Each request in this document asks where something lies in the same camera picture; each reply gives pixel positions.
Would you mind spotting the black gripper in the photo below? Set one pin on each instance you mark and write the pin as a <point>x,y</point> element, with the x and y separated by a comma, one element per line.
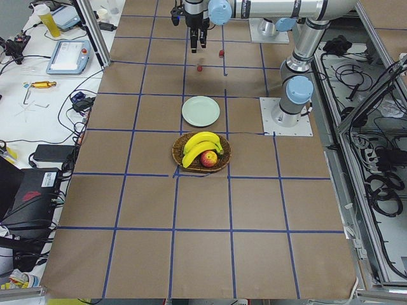
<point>194,20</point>

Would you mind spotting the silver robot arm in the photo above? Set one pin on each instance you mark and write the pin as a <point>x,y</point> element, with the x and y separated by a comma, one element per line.
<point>297,87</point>
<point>317,13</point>

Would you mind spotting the pale green round plate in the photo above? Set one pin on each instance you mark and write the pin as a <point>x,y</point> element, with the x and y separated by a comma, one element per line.
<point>200,111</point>

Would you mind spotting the yellow banana bunch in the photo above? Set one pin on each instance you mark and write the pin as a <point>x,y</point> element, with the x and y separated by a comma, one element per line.
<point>197,144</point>

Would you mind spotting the red yellow apple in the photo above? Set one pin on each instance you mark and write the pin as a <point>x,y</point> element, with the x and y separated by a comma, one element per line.
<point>208,159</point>

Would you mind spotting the grey teach pendant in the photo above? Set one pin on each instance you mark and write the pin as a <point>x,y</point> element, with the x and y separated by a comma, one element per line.
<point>69,57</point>
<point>66,17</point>

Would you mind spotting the brown wicker basket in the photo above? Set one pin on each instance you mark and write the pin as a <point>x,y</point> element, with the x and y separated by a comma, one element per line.
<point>196,165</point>

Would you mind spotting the yellow bottle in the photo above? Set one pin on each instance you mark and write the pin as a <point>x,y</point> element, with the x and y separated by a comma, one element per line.
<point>44,14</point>

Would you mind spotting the gold wrapped tool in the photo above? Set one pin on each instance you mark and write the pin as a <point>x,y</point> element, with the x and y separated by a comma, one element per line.
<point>43,84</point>

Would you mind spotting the black power adapter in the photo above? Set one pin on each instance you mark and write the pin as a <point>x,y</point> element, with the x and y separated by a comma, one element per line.
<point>53,153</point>

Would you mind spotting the black computer case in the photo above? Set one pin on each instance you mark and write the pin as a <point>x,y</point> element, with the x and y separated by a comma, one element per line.
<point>27,195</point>

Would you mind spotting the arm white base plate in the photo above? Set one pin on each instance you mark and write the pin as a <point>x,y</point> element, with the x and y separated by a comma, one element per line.
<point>278,123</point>
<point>266,31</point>

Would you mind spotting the aluminium frame post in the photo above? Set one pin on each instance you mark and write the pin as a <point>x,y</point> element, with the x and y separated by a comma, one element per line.
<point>88,19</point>

